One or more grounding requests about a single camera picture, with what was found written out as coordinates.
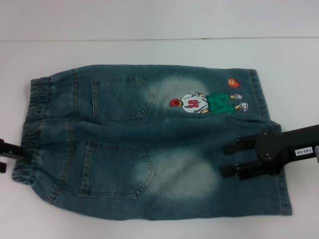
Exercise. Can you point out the blue denim shorts with embroidery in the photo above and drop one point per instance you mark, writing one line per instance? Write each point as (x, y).
(174, 139)

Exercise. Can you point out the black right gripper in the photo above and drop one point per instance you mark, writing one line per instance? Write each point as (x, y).
(279, 152)

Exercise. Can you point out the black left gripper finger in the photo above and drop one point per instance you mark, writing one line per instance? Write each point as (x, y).
(3, 167)
(11, 151)

